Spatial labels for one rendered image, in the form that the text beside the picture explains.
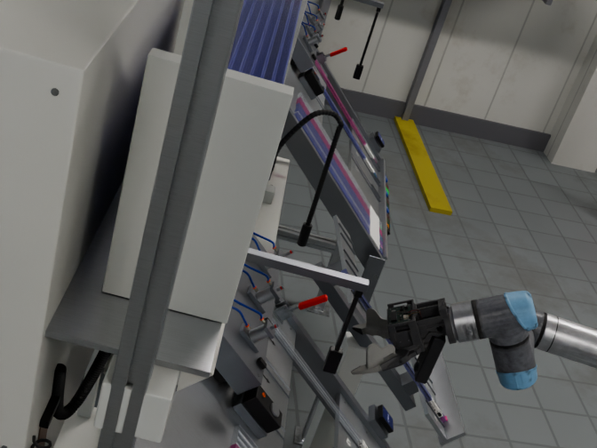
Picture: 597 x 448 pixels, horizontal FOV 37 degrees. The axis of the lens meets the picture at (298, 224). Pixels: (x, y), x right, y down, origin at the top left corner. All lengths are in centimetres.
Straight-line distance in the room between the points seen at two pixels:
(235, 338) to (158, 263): 54
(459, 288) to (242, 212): 313
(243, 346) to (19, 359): 48
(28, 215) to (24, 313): 13
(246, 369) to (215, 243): 43
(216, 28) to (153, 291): 30
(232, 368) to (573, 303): 311
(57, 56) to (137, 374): 35
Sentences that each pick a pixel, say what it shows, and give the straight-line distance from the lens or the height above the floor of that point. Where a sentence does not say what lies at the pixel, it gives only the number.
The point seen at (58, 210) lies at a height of 156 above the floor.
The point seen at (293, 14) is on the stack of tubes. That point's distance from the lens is 140.
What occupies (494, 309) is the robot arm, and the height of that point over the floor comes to 122.
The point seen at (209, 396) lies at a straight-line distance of 144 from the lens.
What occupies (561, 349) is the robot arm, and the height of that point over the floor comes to 111.
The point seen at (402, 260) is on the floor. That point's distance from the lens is 416.
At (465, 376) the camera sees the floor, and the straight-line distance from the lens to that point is 362.
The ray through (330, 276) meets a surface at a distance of 136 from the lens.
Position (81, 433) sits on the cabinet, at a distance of 204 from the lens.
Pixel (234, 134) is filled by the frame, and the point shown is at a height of 165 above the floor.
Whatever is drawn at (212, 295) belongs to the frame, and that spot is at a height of 143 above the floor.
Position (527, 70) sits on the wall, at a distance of 567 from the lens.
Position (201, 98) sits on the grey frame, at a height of 174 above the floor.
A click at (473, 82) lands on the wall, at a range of 560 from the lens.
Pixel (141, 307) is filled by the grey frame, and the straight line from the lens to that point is 96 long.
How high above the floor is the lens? 208
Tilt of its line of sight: 30 degrees down
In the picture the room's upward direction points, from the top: 18 degrees clockwise
